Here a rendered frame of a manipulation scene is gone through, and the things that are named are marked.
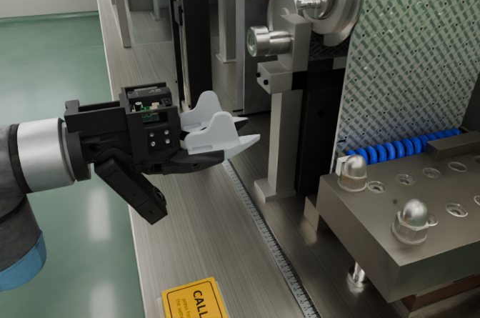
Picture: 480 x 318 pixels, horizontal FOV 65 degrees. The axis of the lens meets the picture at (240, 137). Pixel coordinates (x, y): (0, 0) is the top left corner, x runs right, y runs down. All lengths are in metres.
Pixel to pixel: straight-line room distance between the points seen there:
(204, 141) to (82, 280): 1.44
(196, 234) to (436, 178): 0.36
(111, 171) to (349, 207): 0.28
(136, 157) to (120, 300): 1.32
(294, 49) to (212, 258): 0.32
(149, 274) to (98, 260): 1.30
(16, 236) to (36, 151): 0.11
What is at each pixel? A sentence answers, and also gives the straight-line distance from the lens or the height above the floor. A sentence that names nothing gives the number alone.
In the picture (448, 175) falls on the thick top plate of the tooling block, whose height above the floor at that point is 1.03.
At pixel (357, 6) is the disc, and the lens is 0.48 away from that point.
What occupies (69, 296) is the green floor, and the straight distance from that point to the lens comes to 1.79.
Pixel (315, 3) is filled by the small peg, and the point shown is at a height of 1.24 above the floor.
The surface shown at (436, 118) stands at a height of 1.06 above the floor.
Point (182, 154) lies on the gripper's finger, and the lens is 0.43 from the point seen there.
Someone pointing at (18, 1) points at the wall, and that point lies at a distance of 6.14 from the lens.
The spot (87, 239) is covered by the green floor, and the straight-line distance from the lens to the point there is 1.98.
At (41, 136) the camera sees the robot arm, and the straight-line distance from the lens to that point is 0.43.
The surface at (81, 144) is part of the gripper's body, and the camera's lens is 0.42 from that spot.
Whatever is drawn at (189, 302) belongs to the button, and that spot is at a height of 0.92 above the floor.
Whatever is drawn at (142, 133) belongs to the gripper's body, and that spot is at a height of 1.14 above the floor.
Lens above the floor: 1.34
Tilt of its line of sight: 32 degrees down
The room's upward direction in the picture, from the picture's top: straight up
